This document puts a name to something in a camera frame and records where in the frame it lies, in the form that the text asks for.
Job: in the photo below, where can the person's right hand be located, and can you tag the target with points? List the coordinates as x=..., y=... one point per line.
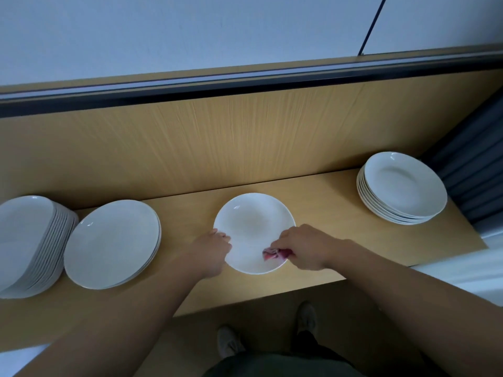
x=310, y=247

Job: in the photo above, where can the person's left hand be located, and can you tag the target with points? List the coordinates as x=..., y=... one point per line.
x=210, y=253

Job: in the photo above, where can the pink cleaning cloth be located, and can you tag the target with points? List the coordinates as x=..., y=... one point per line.
x=273, y=253

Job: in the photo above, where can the stack of cleaned round plates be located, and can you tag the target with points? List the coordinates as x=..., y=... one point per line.
x=251, y=223

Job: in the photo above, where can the white glossy round plate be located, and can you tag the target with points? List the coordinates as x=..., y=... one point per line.
x=110, y=241

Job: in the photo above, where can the stack of white round plates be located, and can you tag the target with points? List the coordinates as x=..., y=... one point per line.
x=405, y=184

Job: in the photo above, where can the pile of white oblong plates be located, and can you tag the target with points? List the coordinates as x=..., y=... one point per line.
x=27, y=239

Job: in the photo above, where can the person's right forearm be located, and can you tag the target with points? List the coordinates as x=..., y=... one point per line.
x=424, y=306

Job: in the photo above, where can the person's left forearm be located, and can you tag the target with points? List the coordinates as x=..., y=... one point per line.
x=102, y=326

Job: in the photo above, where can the grey curtain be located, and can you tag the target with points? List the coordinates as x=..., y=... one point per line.
x=471, y=168

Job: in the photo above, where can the white bed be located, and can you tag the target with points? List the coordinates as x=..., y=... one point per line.
x=20, y=361

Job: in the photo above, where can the black wall rail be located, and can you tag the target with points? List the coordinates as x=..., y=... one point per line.
x=236, y=86

